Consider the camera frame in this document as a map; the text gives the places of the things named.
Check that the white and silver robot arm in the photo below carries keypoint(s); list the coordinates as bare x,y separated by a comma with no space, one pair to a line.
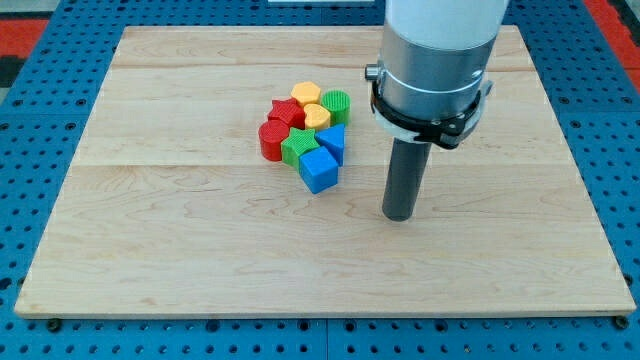
428,83

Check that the blue cube block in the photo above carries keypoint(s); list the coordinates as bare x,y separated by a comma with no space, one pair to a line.
319,170

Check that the green star block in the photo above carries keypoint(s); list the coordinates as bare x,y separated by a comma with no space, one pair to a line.
298,143

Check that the blue triangle block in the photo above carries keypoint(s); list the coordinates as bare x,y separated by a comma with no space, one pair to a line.
333,139

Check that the yellow heart block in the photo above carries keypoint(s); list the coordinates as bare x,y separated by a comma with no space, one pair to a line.
316,117

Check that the red cylinder block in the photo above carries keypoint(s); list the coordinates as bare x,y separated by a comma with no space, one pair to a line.
271,135

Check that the red star block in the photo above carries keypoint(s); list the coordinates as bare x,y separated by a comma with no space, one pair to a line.
289,112

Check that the green cylinder block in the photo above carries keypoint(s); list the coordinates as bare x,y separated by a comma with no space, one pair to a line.
338,103

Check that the yellow hexagon block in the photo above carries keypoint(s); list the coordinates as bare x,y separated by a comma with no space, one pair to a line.
306,93

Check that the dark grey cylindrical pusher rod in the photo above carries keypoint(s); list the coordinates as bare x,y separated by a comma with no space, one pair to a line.
406,169

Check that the light wooden board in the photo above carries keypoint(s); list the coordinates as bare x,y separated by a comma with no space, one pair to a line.
169,210

